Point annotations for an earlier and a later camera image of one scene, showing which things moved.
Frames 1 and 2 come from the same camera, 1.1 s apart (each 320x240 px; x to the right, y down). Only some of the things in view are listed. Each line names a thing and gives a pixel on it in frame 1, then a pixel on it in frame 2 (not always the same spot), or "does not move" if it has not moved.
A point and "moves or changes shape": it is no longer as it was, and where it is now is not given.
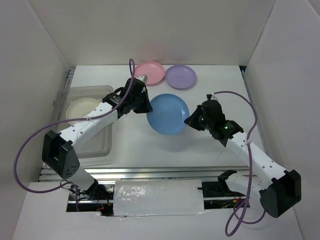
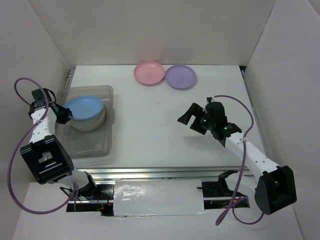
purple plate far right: [181, 76] does not move
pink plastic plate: [154, 70] does not move
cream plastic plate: [80, 108] moves or changes shape
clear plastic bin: [74, 102] does not move
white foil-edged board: [149, 197] does not move
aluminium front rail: [110, 175] does not move
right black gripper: [191, 120] does not move
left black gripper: [147, 107] → [66, 112]
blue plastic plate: [169, 112] → [84, 106]
